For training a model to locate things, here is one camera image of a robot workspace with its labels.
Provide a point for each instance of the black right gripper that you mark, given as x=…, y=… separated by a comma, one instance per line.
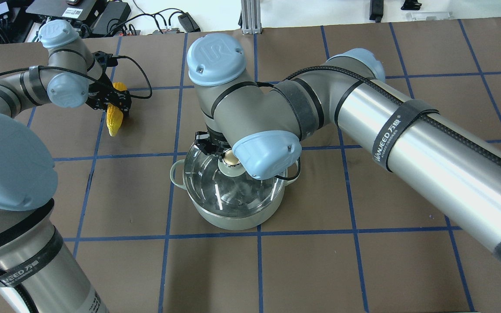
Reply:
x=204, y=142

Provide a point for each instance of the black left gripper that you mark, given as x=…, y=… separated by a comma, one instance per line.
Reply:
x=98, y=96

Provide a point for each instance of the yellow corn cob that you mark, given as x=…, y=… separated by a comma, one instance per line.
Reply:
x=118, y=105

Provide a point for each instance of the glass pot lid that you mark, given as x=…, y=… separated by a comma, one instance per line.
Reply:
x=226, y=196

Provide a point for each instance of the pale green steel pot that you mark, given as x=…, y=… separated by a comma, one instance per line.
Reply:
x=231, y=166

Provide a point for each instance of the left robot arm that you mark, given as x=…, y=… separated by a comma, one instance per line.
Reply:
x=38, y=273

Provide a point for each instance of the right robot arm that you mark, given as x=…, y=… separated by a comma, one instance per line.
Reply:
x=453, y=169

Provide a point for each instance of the black electronics box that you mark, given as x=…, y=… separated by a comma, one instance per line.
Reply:
x=96, y=18

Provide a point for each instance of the small black adapter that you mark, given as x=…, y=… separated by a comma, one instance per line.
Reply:
x=188, y=23

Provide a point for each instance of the aluminium frame post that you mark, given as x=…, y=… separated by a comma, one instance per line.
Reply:
x=251, y=17

